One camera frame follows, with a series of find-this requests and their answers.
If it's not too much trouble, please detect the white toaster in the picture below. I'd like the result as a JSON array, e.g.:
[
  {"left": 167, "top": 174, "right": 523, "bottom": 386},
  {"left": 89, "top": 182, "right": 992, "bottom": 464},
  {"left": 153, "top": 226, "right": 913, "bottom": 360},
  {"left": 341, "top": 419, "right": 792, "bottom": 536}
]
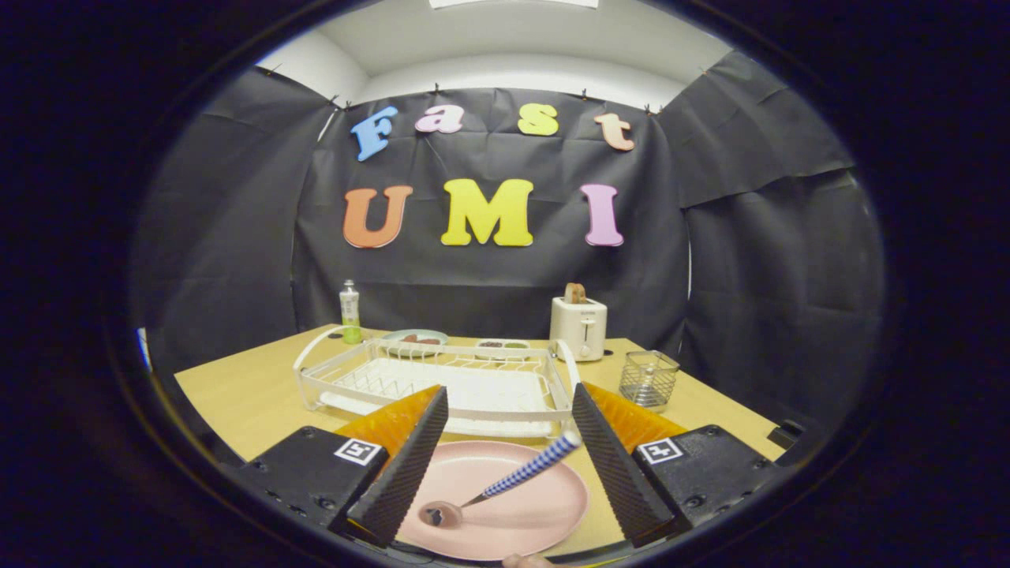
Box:
[{"left": 550, "top": 297, "right": 608, "bottom": 362}]

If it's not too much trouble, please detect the small black holder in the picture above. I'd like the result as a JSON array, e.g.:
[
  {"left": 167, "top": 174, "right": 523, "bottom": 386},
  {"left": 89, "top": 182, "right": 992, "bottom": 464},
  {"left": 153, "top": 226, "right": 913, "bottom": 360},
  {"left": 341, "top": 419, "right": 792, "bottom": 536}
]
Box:
[{"left": 767, "top": 420, "right": 806, "bottom": 450}]

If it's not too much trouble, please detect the pale green plate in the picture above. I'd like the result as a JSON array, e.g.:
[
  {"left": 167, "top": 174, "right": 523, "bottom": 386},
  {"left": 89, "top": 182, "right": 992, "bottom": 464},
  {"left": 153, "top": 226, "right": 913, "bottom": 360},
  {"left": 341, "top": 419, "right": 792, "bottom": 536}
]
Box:
[{"left": 380, "top": 329, "right": 449, "bottom": 357}]

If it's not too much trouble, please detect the white ribbed drain mat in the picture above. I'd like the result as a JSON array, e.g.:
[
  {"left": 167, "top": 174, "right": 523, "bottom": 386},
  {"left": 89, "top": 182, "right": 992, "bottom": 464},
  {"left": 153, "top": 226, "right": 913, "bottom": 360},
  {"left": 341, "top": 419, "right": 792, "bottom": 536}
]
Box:
[{"left": 320, "top": 357, "right": 557, "bottom": 439}]

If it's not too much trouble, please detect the green capped clear bottle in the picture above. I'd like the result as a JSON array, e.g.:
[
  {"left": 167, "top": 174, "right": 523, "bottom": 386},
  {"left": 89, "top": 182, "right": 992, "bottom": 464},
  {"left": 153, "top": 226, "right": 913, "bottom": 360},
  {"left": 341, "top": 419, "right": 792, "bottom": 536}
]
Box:
[{"left": 339, "top": 279, "right": 363, "bottom": 345}]

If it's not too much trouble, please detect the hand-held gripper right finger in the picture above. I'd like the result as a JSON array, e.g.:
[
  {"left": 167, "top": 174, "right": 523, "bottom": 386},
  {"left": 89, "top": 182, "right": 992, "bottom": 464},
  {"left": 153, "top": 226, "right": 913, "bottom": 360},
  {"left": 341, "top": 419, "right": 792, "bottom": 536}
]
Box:
[{"left": 573, "top": 383, "right": 798, "bottom": 547}]

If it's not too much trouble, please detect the divided white condiment tray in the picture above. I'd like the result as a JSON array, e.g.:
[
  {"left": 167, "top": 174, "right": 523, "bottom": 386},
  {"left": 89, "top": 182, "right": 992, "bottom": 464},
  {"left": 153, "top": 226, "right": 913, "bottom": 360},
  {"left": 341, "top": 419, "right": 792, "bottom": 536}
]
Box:
[{"left": 475, "top": 339, "right": 531, "bottom": 361}]

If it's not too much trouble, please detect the pink plate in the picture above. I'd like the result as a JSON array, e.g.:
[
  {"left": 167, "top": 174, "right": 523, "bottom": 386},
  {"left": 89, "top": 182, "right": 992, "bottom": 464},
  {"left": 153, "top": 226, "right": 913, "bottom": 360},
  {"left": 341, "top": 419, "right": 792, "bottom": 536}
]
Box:
[{"left": 395, "top": 440, "right": 590, "bottom": 562}]

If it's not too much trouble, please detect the ceiling light panel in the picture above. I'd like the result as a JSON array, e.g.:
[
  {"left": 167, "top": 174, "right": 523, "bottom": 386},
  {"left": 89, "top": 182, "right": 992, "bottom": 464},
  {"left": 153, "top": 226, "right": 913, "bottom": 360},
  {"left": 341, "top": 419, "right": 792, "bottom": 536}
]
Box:
[{"left": 430, "top": 0, "right": 600, "bottom": 10}]

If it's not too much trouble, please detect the blue checkered handle spoon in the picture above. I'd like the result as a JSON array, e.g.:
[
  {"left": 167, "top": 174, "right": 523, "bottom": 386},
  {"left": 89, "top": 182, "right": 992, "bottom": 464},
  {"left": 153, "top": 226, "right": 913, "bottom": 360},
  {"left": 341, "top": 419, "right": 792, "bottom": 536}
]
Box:
[{"left": 418, "top": 430, "right": 583, "bottom": 529}]

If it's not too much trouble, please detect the white wire dish rack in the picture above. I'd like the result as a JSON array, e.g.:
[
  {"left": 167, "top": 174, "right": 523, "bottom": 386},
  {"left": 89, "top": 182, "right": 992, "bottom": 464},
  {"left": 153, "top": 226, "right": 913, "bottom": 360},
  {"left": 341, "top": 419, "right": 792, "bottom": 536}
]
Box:
[{"left": 293, "top": 325, "right": 581, "bottom": 439}]

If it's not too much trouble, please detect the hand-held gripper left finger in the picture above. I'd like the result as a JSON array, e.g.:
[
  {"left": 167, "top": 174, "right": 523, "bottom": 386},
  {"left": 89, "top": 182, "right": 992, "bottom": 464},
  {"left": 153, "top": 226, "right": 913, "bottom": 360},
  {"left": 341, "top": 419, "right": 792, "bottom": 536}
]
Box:
[{"left": 237, "top": 385, "right": 449, "bottom": 549}]

